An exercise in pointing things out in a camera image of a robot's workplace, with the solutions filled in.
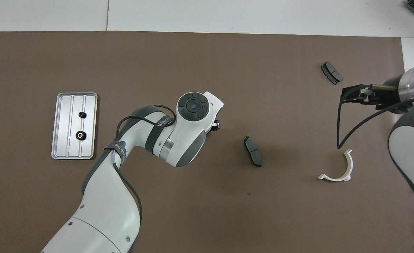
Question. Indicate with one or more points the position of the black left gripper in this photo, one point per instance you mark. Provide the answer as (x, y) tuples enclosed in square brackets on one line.
[(212, 126)]

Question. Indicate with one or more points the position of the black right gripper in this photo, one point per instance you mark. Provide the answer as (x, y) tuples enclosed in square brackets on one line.
[(389, 95)]

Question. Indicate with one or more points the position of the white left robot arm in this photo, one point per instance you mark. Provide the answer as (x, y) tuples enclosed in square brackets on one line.
[(101, 211)]

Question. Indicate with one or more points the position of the small black bearing gear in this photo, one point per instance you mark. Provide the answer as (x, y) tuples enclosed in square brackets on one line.
[(80, 116)]

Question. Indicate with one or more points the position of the white curved plastic bracket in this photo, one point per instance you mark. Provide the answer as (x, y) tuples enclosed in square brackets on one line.
[(337, 179)]

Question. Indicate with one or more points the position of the dark grey brake pad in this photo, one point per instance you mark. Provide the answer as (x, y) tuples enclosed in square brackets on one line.
[(253, 151), (331, 73)]

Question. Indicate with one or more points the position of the silver metal tray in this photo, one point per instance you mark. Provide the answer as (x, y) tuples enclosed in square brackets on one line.
[(64, 140)]

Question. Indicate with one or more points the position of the brown table mat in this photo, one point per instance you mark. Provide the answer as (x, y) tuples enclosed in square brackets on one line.
[(228, 211)]

